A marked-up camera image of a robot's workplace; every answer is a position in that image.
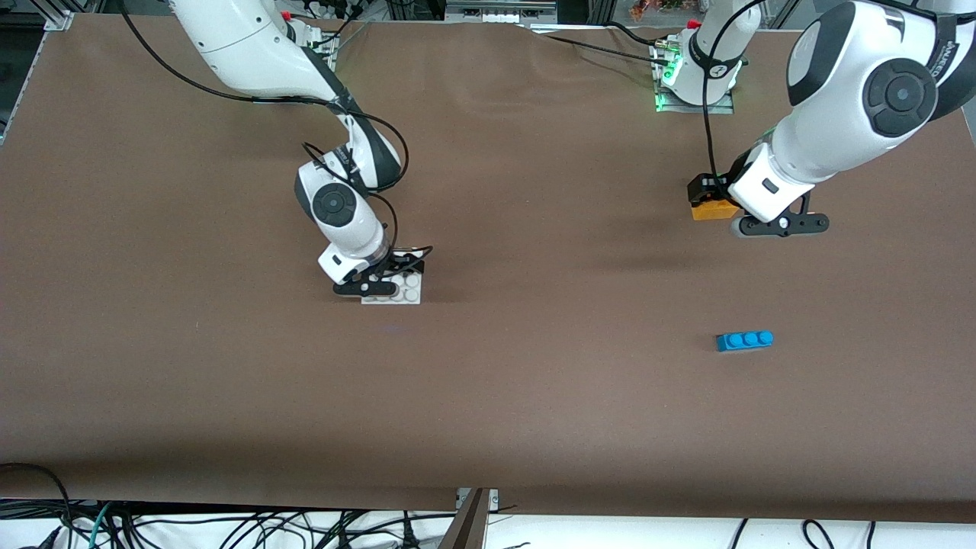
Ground yellow two-stud block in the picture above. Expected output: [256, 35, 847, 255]
[692, 197, 740, 222]

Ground white studded base plate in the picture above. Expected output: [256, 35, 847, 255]
[361, 259, 425, 306]

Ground blue three-stud block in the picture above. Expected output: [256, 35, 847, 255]
[717, 330, 774, 352]

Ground grey metal beam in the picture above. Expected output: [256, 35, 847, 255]
[438, 488, 493, 549]

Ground white power strip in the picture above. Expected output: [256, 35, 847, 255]
[446, 0, 557, 24]

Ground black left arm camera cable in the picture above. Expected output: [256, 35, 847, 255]
[700, 0, 763, 181]

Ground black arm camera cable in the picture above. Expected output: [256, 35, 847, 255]
[700, 0, 763, 181]
[118, 0, 409, 249]

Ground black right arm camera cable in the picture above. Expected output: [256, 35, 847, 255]
[118, 0, 409, 249]

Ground teal cable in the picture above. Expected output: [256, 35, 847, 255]
[88, 503, 112, 549]

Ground aluminium frame profile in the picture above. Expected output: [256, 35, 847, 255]
[0, 30, 73, 146]

